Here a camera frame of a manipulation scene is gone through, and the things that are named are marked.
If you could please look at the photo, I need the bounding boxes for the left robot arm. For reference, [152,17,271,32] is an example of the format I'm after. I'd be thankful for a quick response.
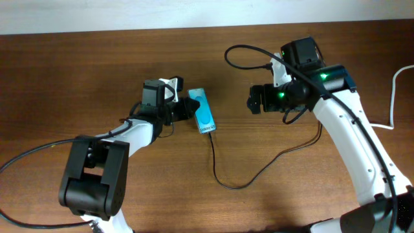
[58,76,200,232]

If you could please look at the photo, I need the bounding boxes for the black charging cable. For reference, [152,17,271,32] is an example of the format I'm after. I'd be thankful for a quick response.
[206,121,323,190]

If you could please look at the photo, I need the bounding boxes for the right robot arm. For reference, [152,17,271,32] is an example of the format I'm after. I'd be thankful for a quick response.
[248,37,413,232]

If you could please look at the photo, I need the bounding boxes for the white power strip cord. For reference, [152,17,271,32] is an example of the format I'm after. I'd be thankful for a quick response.
[368,64,414,131]

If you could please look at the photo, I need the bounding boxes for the blue Galaxy S25 smartphone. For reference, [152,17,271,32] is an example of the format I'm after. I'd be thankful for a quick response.
[188,88,216,134]

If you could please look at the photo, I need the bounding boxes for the black right camera cable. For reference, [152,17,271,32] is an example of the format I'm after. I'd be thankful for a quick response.
[224,44,398,233]

